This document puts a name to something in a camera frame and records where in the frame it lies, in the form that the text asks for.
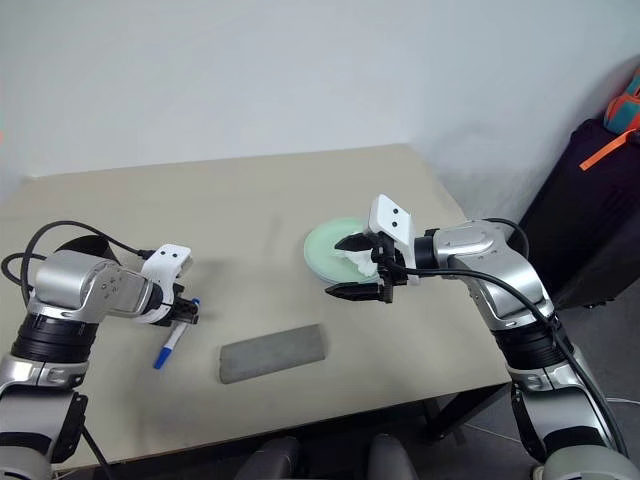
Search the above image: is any orange strap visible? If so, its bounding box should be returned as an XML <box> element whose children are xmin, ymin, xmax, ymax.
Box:
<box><xmin>579</xmin><ymin>129</ymin><xmax>640</xmax><ymax>173</ymax></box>

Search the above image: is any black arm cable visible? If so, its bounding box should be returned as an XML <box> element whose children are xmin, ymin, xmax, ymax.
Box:
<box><xmin>398</xmin><ymin>216</ymin><xmax>632</xmax><ymax>457</ymax></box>
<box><xmin>1</xmin><ymin>219</ymin><xmax>154</xmax><ymax>304</ymax></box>

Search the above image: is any green plate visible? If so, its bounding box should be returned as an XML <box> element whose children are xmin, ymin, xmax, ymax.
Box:
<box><xmin>303</xmin><ymin>214</ymin><xmax>382</xmax><ymax>284</ymax></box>

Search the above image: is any grey glasses case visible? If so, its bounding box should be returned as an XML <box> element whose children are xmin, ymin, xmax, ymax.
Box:
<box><xmin>219</xmin><ymin>323</ymin><xmax>329</xmax><ymax>386</ymax></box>

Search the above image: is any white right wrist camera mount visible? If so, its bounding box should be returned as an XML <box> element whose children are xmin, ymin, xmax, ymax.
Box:
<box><xmin>367</xmin><ymin>193</ymin><xmax>422</xmax><ymax>287</ymax></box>

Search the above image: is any dark rounded shape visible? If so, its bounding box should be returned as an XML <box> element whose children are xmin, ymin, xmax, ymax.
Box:
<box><xmin>233</xmin><ymin>436</ymin><xmax>302</xmax><ymax>480</ymax></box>

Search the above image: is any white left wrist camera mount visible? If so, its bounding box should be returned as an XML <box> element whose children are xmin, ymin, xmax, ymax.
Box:
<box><xmin>140</xmin><ymin>243</ymin><xmax>194</xmax><ymax>325</ymax></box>

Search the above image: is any blue plate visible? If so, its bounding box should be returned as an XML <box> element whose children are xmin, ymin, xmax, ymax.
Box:
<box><xmin>305</xmin><ymin>257</ymin><xmax>354</xmax><ymax>288</ymax></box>

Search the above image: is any white marker with blue cap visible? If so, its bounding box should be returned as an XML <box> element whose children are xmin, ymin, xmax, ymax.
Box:
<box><xmin>152</xmin><ymin>298</ymin><xmax>202</xmax><ymax>371</ymax></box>

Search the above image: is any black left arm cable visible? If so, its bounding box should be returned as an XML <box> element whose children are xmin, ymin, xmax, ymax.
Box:
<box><xmin>1</xmin><ymin>219</ymin><xmax>154</xmax><ymax>304</ymax></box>

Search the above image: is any orange and teal bag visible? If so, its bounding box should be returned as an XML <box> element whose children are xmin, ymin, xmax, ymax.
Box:
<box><xmin>601</xmin><ymin>68</ymin><xmax>640</xmax><ymax>135</ymax></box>

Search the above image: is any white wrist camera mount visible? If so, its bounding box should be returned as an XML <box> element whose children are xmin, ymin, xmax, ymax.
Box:
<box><xmin>140</xmin><ymin>243</ymin><xmax>194</xmax><ymax>325</ymax></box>
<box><xmin>367</xmin><ymin>193</ymin><xmax>422</xmax><ymax>287</ymax></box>

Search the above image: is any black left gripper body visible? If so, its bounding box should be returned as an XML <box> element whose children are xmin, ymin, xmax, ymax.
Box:
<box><xmin>159</xmin><ymin>280</ymin><xmax>187</xmax><ymax>329</ymax></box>

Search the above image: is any black table leg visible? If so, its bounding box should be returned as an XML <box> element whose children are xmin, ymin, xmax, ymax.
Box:
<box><xmin>422</xmin><ymin>383</ymin><xmax>515</xmax><ymax>442</ymax></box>

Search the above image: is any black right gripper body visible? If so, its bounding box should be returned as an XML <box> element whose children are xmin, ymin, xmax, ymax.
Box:
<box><xmin>370</xmin><ymin>233</ymin><xmax>409</xmax><ymax>305</ymax></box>

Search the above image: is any black suitcase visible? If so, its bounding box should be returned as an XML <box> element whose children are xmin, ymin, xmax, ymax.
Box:
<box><xmin>517</xmin><ymin>117</ymin><xmax>640</xmax><ymax>312</ymax></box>

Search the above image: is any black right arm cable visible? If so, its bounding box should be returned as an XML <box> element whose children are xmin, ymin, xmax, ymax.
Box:
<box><xmin>398</xmin><ymin>216</ymin><xmax>632</xmax><ymax>457</ymax></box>

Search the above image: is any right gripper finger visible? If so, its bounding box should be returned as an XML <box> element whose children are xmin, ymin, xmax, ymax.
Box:
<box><xmin>324</xmin><ymin>282</ymin><xmax>386</xmax><ymax>304</ymax></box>
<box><xmin>333</xmin><ymin>234</ymin><xmax>374</xmax><ymax>253</ymax></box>

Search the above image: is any white tissue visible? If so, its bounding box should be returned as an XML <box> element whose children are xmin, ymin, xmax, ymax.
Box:
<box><xmin>343</xmin><ymin>246</ymin><xmax>382</xmax><ymax>279</ymax></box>

